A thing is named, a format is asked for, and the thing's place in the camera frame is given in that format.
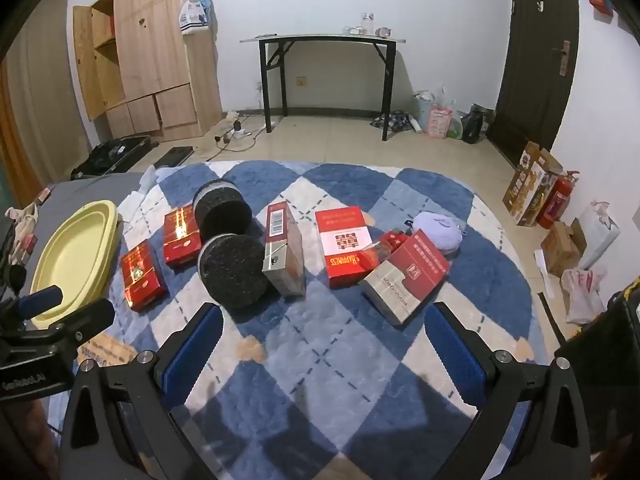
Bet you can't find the open black case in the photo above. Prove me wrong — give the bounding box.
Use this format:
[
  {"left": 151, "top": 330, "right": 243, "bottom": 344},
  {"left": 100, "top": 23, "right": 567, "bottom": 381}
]
[{"left": 70, "top": 135, "right": 153, "bottom": 181}]

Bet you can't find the dark wooden door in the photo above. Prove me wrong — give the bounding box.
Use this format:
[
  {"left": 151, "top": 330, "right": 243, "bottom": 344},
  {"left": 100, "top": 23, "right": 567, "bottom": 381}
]
[{"left": 487, "top": 0, "right": 581, "bottom": 171}]

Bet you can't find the red fire extinguisher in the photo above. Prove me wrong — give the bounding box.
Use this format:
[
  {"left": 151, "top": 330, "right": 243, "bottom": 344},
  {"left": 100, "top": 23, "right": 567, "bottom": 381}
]
[{"left": 536, "top": 170, "right": 581, "bottom": 229}]

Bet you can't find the wooden wardrobe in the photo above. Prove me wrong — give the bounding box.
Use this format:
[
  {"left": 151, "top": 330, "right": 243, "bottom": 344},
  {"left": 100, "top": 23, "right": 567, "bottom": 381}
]
[{"left": 73, "top": 0, "right": 223, "bottom": 141}]

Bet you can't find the black round sponge block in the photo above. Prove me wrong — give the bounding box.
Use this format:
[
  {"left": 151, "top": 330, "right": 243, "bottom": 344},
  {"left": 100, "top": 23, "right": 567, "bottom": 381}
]
[
  {"left": 197, "top": 232, "right": 272, "bottom": 311},
  {"left": 192, "top": 178, "right": 252, "bottom": 241}
]

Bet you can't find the white paper strip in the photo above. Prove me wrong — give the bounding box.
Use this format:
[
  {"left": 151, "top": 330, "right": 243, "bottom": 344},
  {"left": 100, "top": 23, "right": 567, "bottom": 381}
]
[{"left": 534, "top": 249, "right": 557, "bottom": 302}]

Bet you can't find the red and silver carton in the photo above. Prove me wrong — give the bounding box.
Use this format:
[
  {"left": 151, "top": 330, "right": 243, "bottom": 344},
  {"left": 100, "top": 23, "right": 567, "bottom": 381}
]
[
  {"left": 357, "top": 229, "right": 451, "bottom": 326},
  {"left": 261, "top": 201, "right": 307, "bottom": 297}
]

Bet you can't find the small shiny red box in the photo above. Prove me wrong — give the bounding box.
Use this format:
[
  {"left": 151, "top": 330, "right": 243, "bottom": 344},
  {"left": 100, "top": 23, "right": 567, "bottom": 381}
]
[
  {"left": 163, "top": 205, "right": 202, "bottom": 268},
  {"left": 362, "top": 228, "right": 416, "bottom": 273},
  {"left": 120, "top": 239, "right": 169, "bottom": 312}
]

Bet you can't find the brown cardboard box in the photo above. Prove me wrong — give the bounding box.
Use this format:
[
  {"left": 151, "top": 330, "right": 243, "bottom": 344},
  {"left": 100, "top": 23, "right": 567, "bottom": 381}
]
[{"left": 541, "top": 220, "right": 586, "bottom": 277}]

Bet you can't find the power strip with cables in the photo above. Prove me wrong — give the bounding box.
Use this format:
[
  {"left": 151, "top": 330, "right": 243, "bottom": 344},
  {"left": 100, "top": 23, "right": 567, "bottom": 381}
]
[{"left": 212, "top": 112, "right": 268, "bottom": 153}]

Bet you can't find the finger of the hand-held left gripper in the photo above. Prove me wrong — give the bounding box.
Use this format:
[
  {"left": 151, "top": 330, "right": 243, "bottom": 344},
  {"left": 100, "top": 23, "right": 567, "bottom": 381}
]
[
  {"left": 27, "top": 297, "right": 117, "bottom": 348},
  {"left": 15, "top": 285, "right": 65, "bottom": 321}
]

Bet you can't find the dark bag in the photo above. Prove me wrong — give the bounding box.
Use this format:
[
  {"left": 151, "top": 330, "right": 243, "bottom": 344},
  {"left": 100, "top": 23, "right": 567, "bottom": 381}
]
[{"left": 554, "top": 275, "right": 640, "bottom": 466}]

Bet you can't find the plaid cloth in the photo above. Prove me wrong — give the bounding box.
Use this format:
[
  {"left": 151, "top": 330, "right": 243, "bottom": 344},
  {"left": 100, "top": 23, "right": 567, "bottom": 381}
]
[{"left": 370, "top": 110, "right": 416, "bottom": 134}]

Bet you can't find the black foam tray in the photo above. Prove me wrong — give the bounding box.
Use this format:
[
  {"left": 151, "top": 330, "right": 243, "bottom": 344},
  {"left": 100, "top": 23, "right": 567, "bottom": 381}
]
[{"left": 152, "top": 146, "right": 195, "bottom": 168}]

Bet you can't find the red box with white label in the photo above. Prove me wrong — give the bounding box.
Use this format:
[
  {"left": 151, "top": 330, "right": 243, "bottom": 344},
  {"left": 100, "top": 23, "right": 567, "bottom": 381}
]
[{"left": 315, "top": 206, "right": 373, "bottom": 289}]

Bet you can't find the metal door handle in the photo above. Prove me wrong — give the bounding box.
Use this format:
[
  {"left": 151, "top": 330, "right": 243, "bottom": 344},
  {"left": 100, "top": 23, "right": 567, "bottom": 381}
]
[{"left": 552, "top": 40, "right": 571, "bottom": 77}]

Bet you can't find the black folding table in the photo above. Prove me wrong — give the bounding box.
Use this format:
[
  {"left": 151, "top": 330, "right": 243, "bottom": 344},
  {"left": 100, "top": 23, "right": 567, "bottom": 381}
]
[{"left": 239, "top": 34, "right": 408, "bottom": 142}]

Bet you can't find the large white plastic bag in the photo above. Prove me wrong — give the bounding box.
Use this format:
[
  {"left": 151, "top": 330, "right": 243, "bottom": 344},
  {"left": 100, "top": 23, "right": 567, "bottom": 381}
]
[{"left": 575, "top": 201, "right": 621, "bottom": 272}]

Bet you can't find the orange curtain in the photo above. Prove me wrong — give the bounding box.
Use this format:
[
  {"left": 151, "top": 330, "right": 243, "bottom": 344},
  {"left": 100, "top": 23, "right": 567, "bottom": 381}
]
[{"left": 0, "top": 60, "right": 42, "bottom": 206}]

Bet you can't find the yellow plastic basin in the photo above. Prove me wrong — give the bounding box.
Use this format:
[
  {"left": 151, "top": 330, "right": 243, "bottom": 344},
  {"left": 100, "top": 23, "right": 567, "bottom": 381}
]
[{"left": 30, "top": 200, "right": 123, "bottom": 331}]

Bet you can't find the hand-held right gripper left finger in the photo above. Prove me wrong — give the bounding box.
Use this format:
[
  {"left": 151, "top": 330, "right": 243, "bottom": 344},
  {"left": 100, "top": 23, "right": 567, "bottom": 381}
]
[{"left": 57, "top": 302, "right": 226, "bottom": 480}]

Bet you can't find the white and red plastic bag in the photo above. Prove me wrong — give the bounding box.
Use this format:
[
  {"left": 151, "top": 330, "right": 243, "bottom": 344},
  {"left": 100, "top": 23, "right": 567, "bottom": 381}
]
[{"left": 561, "top": 267, "right": 608, "bottom": 326}]

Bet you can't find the white striped plastic bag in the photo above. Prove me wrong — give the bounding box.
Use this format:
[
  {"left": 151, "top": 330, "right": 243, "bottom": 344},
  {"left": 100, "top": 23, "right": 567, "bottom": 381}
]
[{"left": 180, "top": 0, "right": 212, "bottom": 37}]

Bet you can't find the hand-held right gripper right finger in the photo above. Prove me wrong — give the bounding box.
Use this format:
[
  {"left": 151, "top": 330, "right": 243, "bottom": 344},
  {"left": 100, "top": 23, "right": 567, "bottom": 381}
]
[{"left": 425, "top": 302, "right": 593, "bottom": 480}]

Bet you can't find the flat brown cardboard piece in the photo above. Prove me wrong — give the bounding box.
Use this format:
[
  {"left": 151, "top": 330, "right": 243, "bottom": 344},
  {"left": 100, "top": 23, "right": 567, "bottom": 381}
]
[{"left": 77, "top": 332, "right": 137, "bottom": 367}]

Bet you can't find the printed cardboard box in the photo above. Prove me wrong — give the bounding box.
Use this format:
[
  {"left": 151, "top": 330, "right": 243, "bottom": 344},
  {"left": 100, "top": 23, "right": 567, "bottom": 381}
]
[{"left": 502, "top": 141, "right": 563, "bottom": 227}]

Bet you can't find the blue and white checked blanket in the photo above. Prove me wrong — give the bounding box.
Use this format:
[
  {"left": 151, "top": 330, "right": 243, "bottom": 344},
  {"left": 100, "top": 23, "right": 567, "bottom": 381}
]
[{"left": 85, "top": 160, "right": 551, "bottom": 480}]

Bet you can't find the pile of clothes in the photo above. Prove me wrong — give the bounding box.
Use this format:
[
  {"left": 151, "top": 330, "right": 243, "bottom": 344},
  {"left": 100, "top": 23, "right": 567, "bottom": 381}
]
[{"left": 4, "top": 201, "right": 42, "bottom": 252}]

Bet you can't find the grey bed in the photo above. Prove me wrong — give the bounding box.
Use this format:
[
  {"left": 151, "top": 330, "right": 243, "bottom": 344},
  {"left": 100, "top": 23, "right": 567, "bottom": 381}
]
[{"left": 0, "top": 172, "right": 148, "bottom": 411}]

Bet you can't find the black bag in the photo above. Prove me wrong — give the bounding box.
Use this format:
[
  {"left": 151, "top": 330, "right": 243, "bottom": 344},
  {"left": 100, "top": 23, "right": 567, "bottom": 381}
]
[{"left": 462, "top": 109, "right": 489, "bottom": 145}]

